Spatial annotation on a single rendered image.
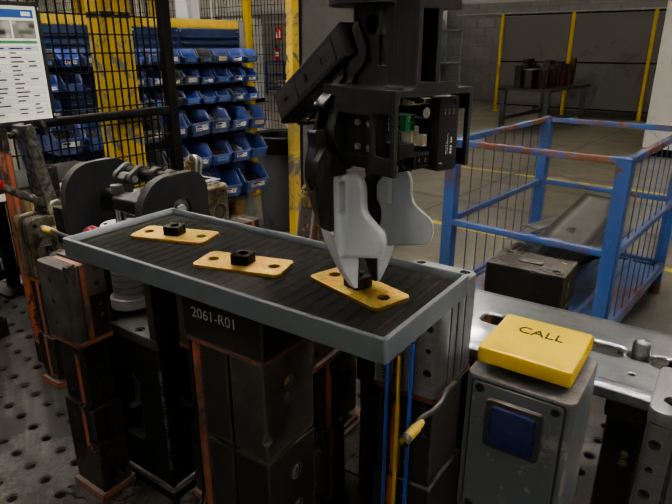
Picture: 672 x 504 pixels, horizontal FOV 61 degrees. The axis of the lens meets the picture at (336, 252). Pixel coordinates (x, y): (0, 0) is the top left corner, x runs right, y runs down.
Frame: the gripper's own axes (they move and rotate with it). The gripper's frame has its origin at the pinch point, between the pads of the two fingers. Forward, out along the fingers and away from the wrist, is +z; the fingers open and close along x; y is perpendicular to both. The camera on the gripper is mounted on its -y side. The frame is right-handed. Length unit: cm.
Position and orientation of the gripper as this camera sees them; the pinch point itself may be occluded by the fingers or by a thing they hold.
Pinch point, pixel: (359, 264)
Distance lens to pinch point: 45.2
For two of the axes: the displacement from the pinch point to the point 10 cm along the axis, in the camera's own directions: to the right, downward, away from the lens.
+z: 0.0, 9.4, 3.4
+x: 7.9, -2.1, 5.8
